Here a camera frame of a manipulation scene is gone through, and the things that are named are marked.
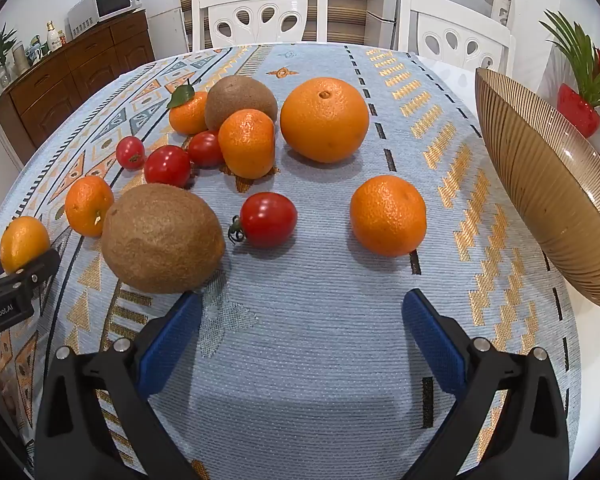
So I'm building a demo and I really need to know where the white microwave oven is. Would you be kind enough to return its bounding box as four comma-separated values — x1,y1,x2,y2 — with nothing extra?
68,0,144,38

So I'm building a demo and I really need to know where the red tomato with green stem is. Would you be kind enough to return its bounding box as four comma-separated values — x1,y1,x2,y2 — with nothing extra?
228,192,298,248

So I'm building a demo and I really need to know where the ribbed amber glass bowl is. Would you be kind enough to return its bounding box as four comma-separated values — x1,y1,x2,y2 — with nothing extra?
475,66,600,315

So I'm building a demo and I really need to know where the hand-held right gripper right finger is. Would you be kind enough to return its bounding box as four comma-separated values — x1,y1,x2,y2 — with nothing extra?
401,288,571,480

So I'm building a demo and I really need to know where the small red tomato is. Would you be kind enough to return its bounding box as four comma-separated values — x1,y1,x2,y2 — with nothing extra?
116,136,146,170

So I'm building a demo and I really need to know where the large orange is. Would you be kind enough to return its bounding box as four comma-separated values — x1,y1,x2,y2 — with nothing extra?
280,77,370,164

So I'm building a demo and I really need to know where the brown wooden sideboard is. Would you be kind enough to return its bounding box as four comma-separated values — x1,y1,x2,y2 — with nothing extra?
0,10,156,166

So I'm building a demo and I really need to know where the white low cabinet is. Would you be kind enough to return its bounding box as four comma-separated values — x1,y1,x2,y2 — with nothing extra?
146,7,188,58

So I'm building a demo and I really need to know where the green plant in red vase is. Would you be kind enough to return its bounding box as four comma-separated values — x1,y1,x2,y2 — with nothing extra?
539,9,600,138

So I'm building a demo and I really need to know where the small brown kiwi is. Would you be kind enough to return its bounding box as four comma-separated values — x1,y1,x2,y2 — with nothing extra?
204,77,279,132

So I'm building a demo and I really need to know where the tangerine with green leaf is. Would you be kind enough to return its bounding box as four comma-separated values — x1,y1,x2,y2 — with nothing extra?
167,80,209,136

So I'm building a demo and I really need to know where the blue patterned tablecloth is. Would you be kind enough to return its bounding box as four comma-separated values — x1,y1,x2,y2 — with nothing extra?
0,42,600,480

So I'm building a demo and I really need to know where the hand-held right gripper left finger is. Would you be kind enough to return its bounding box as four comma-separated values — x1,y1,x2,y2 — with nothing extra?
34,291,203,480

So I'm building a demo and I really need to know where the large brown kiwi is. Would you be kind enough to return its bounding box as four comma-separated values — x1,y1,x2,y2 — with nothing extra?
101,183,226,294

